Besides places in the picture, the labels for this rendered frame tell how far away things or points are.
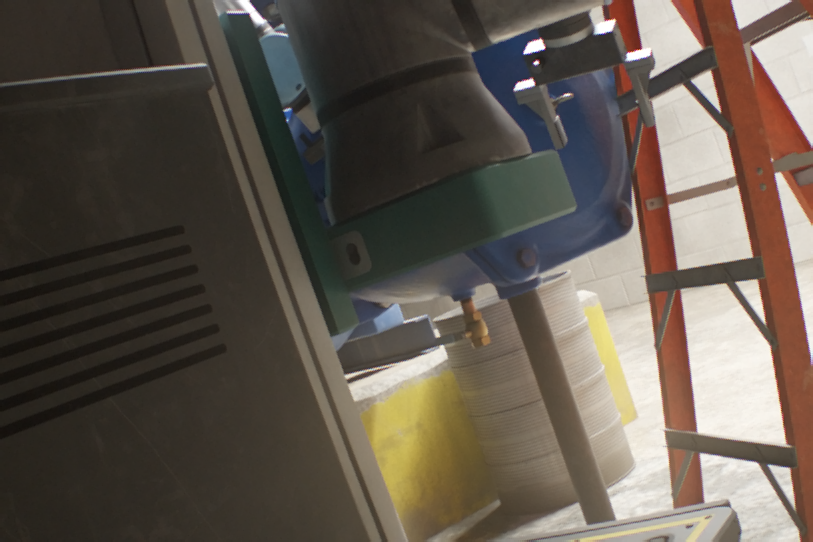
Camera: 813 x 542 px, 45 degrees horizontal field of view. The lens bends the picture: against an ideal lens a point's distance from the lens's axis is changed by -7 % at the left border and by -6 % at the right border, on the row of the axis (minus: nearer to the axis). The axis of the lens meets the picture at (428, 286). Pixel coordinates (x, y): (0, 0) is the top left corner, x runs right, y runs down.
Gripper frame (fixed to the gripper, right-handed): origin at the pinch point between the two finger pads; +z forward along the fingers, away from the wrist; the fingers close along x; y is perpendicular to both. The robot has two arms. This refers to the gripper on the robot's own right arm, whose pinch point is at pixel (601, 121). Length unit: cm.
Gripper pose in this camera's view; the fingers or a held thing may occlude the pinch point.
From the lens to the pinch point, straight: 146.3
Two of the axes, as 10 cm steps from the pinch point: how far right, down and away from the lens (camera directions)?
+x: 8.9, -1.9, -4.2
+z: 3.8, 8.2, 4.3
